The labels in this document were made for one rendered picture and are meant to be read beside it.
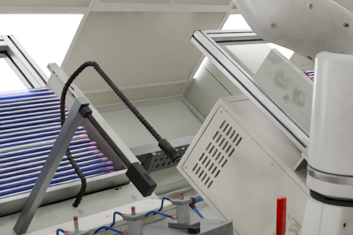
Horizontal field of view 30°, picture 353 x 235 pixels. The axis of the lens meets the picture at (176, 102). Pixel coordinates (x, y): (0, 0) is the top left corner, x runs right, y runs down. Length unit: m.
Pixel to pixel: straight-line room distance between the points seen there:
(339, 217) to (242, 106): 1.40
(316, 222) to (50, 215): 0.55
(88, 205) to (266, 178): 0.92
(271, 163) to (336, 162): 1.28
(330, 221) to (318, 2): 0.25
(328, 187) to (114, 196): 0.60
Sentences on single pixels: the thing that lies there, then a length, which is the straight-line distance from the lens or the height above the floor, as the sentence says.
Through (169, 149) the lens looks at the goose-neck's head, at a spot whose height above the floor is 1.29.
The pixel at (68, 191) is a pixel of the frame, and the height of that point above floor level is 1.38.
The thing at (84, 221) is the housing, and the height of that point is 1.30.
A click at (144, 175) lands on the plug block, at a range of 0.87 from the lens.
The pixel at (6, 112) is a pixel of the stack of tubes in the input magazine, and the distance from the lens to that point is 1.29.
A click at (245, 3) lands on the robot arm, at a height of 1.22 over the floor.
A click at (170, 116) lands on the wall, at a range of 4.43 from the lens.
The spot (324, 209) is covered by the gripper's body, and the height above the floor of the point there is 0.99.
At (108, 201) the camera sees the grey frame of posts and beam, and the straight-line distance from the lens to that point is 1.25.
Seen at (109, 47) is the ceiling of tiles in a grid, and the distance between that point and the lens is 3.81.
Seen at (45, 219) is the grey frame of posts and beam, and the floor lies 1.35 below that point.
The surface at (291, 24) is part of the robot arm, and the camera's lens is 0.78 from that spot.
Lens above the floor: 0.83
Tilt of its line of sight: 27 degrees up
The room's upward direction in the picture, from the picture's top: 43 degrees counter-clockwise
